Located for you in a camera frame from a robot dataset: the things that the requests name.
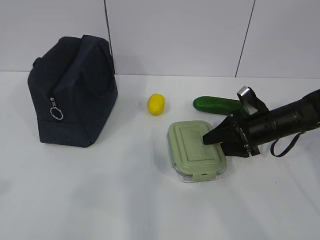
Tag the green lidded glass container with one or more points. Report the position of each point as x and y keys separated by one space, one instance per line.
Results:
x=194 y=161

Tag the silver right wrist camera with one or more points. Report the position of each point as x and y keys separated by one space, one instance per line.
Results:
x=248 y=100

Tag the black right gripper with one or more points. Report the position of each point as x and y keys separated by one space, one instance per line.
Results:
x=228 y=132

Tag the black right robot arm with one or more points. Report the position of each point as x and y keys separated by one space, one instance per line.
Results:
x=296 y=118

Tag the dark green cucumber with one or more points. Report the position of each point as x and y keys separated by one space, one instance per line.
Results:
x=218 y=105

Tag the yellow lemon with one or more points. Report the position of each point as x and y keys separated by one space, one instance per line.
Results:
x=156 y=104

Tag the navy blue lunch bag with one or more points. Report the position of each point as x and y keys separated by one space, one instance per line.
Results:
x=73 y=90

